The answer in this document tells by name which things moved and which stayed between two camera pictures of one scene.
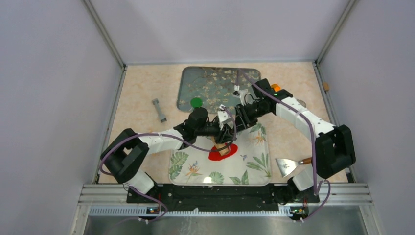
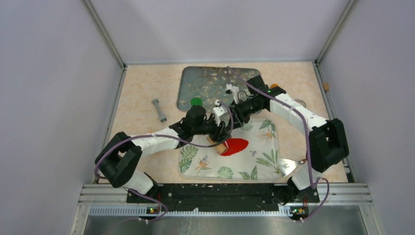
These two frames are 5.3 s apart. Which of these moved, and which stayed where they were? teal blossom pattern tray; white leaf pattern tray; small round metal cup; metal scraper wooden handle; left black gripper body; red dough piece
Moved: white leaf pattern tray; red dough piece
Stayed: metal scraper wooden handle; left black gripper body; teal blossom pattern tray; small round metal cup
